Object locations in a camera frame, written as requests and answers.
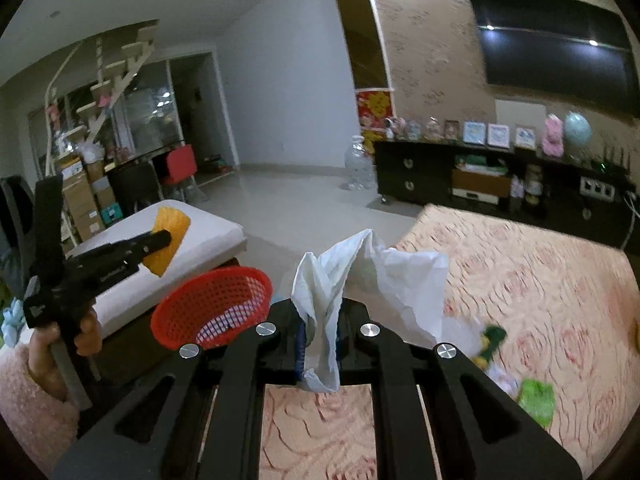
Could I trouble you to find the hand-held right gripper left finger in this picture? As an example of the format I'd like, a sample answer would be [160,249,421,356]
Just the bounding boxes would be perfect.
[52,298,306,480]

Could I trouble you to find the red plastic mesh basket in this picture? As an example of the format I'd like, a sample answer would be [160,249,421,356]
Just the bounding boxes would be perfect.
[150,266,274,352]

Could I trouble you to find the red festive wall poster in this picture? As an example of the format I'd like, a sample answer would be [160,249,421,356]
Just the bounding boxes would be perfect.
[354,87,393,153]

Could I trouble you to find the white power strip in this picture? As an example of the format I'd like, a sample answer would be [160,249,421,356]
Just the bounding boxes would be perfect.
[579,177,616,197]

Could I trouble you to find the clothes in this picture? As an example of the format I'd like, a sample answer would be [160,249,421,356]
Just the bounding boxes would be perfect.
[142,205,192,278]

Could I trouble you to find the blue checkered wrapper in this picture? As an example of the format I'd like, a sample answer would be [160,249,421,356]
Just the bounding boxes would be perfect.
[197,305,261,346]

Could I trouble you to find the light blue cloth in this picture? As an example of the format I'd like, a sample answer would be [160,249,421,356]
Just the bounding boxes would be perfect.
[0,300,26,348]

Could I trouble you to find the black router with antennas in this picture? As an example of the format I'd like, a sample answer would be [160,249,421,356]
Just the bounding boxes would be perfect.
[592,144,632,175]

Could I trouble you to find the stack of cardboard boxes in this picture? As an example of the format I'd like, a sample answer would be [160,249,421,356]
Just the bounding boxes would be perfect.
[57,152,126,241]

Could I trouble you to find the clear large water bottle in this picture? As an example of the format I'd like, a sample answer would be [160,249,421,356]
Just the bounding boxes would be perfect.
[344,135,378,192]

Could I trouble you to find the dark cloth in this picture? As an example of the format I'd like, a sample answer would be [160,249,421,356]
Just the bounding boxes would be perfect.
[0,175,37,281]

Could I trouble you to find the glass partition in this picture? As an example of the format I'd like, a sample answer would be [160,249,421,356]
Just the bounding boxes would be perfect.
[30,57,173,161]

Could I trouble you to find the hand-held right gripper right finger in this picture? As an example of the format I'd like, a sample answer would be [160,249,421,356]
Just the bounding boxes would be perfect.
[339,298,584,480]

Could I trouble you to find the white plastic bag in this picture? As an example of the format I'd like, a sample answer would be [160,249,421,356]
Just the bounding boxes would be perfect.
[75,140,106,163]

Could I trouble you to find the red chair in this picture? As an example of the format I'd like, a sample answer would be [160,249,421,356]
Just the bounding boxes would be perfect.
[164,144,198,201]

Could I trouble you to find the person's left forearm pink sleeve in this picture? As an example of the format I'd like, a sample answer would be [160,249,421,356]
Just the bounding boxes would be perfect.
[0,345,81,480]

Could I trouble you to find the blue picture frame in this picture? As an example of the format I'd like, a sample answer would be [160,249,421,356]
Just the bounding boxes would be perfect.
[462,121,487,146]

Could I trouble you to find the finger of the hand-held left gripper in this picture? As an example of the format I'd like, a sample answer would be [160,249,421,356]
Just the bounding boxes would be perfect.
[65,229,174,286]

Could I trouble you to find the white staircase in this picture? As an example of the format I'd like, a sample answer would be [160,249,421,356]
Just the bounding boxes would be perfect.
[45,20,161,176]

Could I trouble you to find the colourful floor toys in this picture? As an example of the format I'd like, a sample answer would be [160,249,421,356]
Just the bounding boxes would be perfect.
[200,155,233,176]

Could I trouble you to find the pink plush toy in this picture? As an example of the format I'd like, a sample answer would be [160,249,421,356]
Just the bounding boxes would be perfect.
[542,114,566,157]

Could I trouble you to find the person's left hand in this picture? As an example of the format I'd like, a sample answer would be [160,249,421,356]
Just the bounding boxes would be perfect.
[28,309,104,402]

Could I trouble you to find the white and purple wrapper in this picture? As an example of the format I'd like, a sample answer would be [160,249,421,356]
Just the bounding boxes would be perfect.
[487,365,521,396]

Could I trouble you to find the rose-patterned blanket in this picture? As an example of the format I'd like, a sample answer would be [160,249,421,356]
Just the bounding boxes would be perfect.
[260,203,636,480]

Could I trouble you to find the black television cabinet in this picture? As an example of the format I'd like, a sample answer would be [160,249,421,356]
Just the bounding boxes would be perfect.
[374,139,638,250]

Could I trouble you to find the white cable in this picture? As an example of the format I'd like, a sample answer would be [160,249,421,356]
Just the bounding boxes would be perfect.
[620,192,640,248]

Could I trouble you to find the black chair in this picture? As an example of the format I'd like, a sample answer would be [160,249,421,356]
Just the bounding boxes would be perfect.
[106,161,163,217]

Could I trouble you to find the black wall television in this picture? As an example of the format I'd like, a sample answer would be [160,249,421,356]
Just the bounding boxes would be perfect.
[466,0,640,122]

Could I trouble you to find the pale blue globe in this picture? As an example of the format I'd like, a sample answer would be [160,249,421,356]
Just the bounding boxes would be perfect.
[564,111,593,161]

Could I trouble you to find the white tissue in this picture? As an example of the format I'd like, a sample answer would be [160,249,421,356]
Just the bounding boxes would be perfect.
[291,228,451,394]

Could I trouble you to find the brown box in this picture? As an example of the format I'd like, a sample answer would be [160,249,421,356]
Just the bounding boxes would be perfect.
[451,167,512,205]

